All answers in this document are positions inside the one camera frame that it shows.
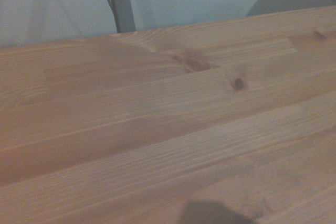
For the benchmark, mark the grey metal post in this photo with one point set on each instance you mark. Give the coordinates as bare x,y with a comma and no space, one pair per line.
121,1

